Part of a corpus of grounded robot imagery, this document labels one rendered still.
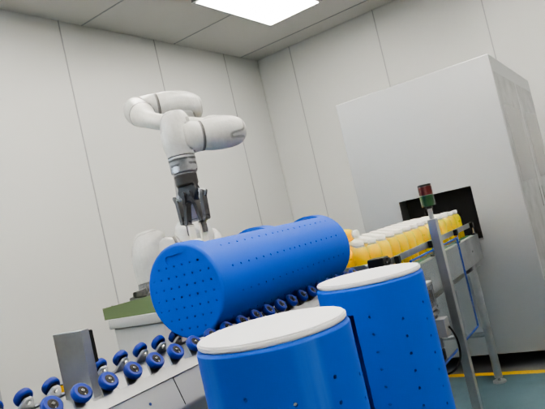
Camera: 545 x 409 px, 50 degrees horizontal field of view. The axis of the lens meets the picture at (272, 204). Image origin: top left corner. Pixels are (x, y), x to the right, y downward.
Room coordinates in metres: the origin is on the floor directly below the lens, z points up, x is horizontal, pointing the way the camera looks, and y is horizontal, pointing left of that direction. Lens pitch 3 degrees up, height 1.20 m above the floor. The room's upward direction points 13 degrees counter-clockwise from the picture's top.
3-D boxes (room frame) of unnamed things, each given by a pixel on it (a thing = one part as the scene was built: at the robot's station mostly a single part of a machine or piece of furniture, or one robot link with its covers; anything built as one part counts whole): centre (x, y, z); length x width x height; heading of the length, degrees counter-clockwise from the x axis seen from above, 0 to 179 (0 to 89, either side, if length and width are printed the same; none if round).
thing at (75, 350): (1.38, 0.52, 1.00); 0.10 x 0.04 x 0.15; 58
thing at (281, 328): (1.09, 0.05, 1.03); 0.28 x 0.28 x 0.01
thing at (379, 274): (1.57, -0.20, 1.03); 0.28 x 0.28 x 0.01
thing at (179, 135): (1.92, 0.24, 1.59); 0.13 x 0.11 x 0.16; 113
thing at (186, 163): (1.92, 0.26, 1.48); 0.09 x 0.09 x 0.06
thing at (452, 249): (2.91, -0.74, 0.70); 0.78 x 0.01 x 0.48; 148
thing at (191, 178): (1.92, 0.26, 1.41); 0.08 x 0.07 x 0.09; 59
